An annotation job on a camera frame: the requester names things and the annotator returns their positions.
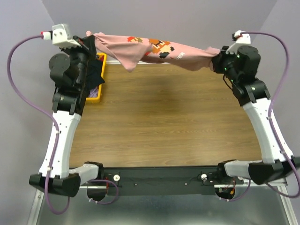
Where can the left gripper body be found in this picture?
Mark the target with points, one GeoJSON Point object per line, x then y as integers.
{"type": "Point", "coordinates": [81, 55]}

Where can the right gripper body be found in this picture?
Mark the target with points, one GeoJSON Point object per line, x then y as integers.
{"type": "Point", "coordinates": [223, 64]}

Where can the pink t shirt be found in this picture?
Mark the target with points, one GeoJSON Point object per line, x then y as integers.
{"type": "Point", "coordinates": [130, 50]}

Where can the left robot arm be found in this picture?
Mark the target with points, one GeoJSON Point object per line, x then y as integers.
{"type": "Point", "coordinates": [68, 70]}

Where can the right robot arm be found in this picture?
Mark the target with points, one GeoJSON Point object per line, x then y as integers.
{"type": "Point", "coordinates": [240, 69]}

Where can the black t shirt in bin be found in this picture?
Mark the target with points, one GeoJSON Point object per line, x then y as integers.
{"type": "Point", "coordinates": [94, 78]}

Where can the lavender t shirt in bin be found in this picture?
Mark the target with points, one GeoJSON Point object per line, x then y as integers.
{"type": "Point", "coordinates": [94, 92]}

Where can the yellow plastic bin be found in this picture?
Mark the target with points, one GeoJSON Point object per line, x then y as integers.
{"type": "Point", "coordinates": [99, 56]}

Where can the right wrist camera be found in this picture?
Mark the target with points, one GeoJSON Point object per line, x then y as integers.
{"type": "Point", "coordinates": [240, 38]}

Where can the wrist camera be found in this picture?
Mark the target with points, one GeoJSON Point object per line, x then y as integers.
{"type": "Point", "coordinates": [60, 36]}
{"type": "Point", "coordinates": [240, 38]}

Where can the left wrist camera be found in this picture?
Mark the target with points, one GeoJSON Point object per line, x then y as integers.
{"type": "Point", "coordinates": [60, 36]}

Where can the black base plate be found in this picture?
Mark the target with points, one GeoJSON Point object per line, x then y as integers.
{"type": "Point", "coordinates": [170, 180]}

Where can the aluminium frame rail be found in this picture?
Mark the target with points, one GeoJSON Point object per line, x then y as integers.
{"type": "Point", "coordinates": [36, 207]}

